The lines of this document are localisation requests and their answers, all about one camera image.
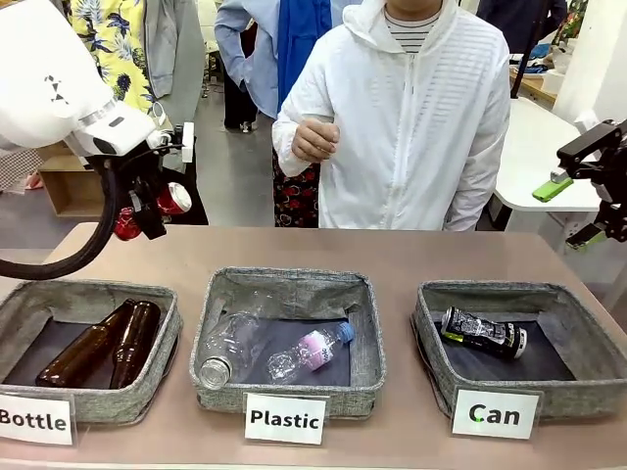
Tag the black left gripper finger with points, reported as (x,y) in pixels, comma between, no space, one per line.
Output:
(154,220)
(136,201)

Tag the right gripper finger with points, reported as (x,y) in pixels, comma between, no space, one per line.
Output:
(593,234)
(583,147)

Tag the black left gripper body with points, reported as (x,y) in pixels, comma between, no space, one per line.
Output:
(130,169)

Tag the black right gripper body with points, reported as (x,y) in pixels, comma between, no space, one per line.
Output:
(618,181)

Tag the crushed red can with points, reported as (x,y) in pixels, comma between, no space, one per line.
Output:
(174,198)

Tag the brown glass bottle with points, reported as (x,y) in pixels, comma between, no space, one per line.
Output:
(132,343)
(78,350)

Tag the clear unlabelled plastic bottle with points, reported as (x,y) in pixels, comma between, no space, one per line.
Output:
(230,343)

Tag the black and white crushed can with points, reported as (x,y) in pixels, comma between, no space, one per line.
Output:
(482,333)

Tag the plastic bottle with pink label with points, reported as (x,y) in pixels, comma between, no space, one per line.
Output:
(313,350)

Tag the person's right forearm white sleeve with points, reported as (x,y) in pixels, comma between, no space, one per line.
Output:
(289,166)

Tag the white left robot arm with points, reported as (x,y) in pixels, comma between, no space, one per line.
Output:
(44,83)

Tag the grey fabric basket plastic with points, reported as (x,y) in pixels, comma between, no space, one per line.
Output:
(289,286)

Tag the grey fabric basket can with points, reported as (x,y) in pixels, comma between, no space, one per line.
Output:
(578,391)

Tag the grey fabric basket bottle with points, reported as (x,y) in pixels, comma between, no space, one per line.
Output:
(122,404)

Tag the white Can label sign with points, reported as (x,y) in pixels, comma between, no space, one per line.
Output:
(495,415)

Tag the person's right hand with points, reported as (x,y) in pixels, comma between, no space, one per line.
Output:
(313,142)

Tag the white background table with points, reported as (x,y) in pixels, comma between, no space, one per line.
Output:
(534,142)

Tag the wooden open box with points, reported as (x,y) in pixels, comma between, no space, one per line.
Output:
(68,188)

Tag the white paper roll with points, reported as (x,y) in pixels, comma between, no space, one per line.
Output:
(553,80)

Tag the person in yellow floral shirt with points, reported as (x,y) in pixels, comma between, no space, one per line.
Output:
(147,59)

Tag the person in dark trousers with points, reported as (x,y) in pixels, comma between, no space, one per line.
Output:
(240,105)

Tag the person in light blue shirt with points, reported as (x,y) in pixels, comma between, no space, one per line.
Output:
(250,49)

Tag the person in white hoodie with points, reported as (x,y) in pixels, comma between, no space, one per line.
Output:
(401,122)

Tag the white Bottle label sign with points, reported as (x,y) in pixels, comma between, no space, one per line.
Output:
(34,420)

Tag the white Plastic label sign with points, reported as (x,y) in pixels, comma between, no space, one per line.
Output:
(285,418)

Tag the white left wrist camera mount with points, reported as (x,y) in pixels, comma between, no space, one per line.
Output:
(187,142)

